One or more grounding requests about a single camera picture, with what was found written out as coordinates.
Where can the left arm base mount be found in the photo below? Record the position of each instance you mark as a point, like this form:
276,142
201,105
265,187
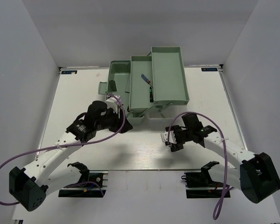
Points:
95,187

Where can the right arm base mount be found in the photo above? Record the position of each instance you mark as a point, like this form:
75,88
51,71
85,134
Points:
199,188

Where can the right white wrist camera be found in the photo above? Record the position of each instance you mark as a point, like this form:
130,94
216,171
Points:
168,138

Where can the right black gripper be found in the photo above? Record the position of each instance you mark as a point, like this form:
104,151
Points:
178,145

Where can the green toolbox with clear lid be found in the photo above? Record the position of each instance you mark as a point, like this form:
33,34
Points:
164,67

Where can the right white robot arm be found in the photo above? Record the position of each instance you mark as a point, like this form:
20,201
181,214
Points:
254,174

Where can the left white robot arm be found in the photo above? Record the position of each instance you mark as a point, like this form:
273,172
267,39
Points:
31,184

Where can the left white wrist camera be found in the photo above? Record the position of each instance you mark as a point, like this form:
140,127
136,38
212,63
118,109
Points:
112,102

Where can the small green black screwdriver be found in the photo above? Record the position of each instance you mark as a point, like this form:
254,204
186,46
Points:
151,98

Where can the blue handled screwdriver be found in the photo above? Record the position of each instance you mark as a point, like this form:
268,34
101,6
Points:
145,79

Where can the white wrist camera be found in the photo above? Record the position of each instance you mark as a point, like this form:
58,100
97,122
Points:
168,138
112,102

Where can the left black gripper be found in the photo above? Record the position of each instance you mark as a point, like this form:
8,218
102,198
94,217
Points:
120,126

